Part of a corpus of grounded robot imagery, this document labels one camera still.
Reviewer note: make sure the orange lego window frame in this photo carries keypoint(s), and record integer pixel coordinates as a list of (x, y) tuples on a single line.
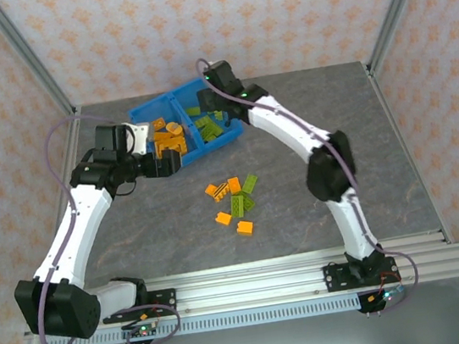
[(181, 148)]

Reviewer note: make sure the long green lego brick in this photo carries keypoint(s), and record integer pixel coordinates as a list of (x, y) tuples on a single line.
[(204, 120)]

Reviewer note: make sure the green lego plate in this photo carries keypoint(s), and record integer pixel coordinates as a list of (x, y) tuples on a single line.
[(249, 201), (212, 131)]

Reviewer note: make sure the orange round lego disc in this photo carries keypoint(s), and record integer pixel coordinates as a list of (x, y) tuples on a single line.
[(174, 127)]

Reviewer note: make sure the small orange lego brick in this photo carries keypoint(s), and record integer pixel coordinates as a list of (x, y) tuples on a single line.
[(210, 189)]

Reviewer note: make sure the orange black-striped lego piece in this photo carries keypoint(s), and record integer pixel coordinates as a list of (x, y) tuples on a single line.
[(221, 192)]

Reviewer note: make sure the tall green lego brick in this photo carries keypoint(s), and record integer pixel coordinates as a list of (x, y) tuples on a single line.
[(237, 205)]

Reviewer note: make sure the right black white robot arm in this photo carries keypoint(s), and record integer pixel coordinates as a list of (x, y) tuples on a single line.
[(283, 126)]

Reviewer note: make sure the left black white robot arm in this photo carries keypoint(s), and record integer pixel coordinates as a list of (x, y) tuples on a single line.
[(71, 232)]

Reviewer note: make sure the small green circuit board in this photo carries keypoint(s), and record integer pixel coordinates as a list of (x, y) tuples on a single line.
[(143, 331), (390, 295)]

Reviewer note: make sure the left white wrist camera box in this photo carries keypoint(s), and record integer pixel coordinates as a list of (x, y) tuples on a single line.
[(139, 135)]

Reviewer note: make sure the aluminium side rail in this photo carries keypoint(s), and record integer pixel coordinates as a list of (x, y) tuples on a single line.
[(71, 151), (386, 107)]

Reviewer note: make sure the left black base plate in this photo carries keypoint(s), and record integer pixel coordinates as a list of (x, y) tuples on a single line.
[(164, 303)]

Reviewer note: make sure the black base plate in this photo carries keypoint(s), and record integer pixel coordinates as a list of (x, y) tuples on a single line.
[(334, 279), (164, 303)]

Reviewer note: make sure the aluminium frame post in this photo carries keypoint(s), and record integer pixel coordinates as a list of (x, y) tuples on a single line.
[(29, 54), (397, 3)]

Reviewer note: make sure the aluminium mounting rail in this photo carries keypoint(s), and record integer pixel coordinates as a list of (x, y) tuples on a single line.
[(250, 289)]

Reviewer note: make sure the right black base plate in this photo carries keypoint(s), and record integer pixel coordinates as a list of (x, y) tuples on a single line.
[(334, 279)]

